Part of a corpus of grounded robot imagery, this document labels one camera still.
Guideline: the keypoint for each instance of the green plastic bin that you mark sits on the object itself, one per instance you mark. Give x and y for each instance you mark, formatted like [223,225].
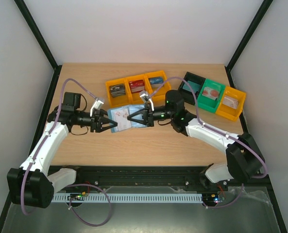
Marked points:
[206,103]

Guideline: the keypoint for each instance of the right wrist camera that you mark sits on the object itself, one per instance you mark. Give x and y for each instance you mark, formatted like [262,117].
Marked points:
[144,95]

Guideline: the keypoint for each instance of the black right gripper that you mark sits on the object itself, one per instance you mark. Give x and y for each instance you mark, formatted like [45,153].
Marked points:
[150,117]

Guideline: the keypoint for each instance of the black left frame post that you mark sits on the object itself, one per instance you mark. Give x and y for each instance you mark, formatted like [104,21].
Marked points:
[25,12]

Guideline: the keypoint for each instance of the black corner frame post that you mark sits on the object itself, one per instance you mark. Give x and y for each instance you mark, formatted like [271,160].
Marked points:
[265,5]

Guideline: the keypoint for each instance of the black plastic bin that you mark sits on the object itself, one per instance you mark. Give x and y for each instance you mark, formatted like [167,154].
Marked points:
[187,96]

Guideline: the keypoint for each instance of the yellow bin right group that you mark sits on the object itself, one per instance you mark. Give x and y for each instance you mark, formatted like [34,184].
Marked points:
[230,113]

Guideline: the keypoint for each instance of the white slotted cable duct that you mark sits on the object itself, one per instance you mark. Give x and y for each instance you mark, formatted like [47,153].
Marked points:
[128,198]

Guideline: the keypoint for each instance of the yellow bin left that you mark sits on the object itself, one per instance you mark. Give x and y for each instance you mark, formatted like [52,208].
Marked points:
[120,100]

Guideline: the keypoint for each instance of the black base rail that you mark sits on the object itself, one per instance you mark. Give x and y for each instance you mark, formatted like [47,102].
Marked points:
[190,178]

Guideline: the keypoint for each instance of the black card stack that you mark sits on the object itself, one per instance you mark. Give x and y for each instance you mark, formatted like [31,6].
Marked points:
[117,90]

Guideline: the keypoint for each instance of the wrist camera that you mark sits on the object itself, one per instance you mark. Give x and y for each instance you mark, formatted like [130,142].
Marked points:
[98,103]
[144,95]

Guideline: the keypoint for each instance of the teal card stack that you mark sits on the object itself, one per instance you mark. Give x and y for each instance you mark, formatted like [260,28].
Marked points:
[192,86]

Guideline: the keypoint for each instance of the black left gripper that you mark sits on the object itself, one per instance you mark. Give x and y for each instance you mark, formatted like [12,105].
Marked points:
[96,125]

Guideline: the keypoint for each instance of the red circle card stack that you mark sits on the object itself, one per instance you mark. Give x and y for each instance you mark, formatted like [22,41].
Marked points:
[210,93]

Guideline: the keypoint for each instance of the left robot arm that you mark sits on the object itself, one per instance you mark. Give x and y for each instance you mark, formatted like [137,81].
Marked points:
[30,184]

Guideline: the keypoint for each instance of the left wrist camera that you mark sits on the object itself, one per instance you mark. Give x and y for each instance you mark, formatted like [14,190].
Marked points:
[98,103]

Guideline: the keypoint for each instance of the blue card stack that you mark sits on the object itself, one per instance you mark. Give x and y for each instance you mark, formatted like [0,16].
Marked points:
[155,82]

